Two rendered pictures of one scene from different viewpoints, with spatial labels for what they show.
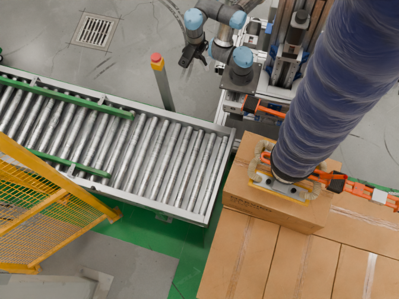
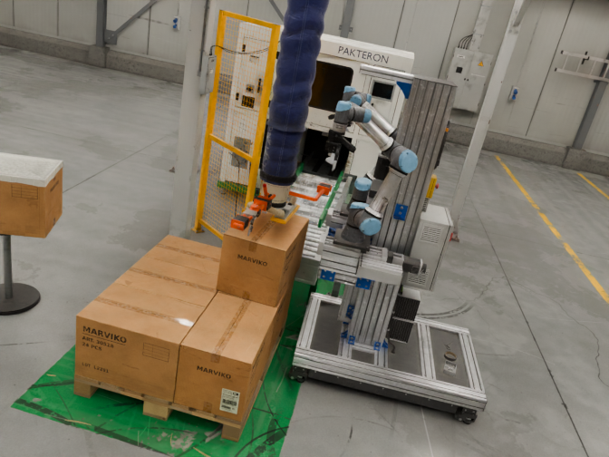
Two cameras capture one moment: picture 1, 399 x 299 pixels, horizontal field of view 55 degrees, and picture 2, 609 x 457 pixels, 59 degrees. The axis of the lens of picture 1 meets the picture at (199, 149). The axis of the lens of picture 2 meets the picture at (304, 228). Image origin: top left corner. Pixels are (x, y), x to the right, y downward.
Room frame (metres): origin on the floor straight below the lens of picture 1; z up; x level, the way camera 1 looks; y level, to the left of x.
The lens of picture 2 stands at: (-0.25, -3.57, 2.32)
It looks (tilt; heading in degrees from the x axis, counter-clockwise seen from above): 23 degrees down; 72
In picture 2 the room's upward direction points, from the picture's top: 12 degrees clockwise
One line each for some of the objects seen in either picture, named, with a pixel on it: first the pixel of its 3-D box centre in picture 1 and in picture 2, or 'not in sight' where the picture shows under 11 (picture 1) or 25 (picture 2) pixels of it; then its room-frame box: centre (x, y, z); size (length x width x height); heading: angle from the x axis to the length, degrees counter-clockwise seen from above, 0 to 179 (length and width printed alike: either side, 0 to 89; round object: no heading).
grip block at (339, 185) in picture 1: (336, 181); (262, 202); (0.40, -0.67, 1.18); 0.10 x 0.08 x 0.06; 152
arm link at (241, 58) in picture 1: (241, 59); (362, 189); (1.17, -0.30, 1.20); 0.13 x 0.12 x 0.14; 55
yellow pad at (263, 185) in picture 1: (280, 186); not in sight; (0.44, -0.41, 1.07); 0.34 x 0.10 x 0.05; 62
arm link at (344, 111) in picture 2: not in sight; (343, 112); (0.69, -0.92, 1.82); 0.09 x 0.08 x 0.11; 4
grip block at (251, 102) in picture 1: (250, 104); (323, 189); (0.89, -0.31, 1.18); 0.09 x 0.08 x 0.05; 152
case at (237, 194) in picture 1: (277, 184); (265, 252); (0.52, -0.46, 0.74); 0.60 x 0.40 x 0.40; 62
